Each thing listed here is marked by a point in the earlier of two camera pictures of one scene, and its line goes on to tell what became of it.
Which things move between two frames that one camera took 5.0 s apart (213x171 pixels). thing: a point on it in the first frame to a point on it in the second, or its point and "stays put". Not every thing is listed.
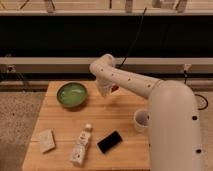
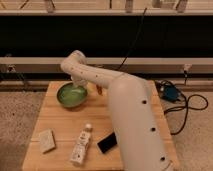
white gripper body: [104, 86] to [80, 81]
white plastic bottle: [77, 155] stays put
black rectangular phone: [111, 140] stays put
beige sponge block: [47, 140] stays put
